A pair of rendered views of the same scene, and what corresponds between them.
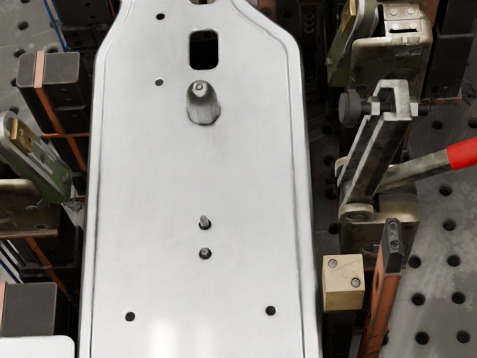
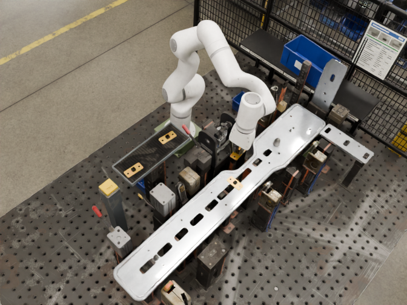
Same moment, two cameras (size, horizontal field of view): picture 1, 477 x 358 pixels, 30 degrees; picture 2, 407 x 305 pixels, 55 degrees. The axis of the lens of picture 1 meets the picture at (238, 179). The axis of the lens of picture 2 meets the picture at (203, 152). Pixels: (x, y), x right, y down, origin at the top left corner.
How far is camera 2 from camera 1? 200 cm
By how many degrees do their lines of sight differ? 59
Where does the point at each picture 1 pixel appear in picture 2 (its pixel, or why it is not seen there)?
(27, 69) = (297, 175)
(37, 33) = (269, 242)
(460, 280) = not seen: hidden behind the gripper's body
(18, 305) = (323, 145)
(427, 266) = not seen: hidden behind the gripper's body
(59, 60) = (291, 172)
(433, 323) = not seen: hidden behind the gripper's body
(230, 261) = (291, 124)
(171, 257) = (298, 131)
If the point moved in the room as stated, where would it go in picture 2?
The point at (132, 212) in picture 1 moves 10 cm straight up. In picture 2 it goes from (298, 140) to (303, 128)
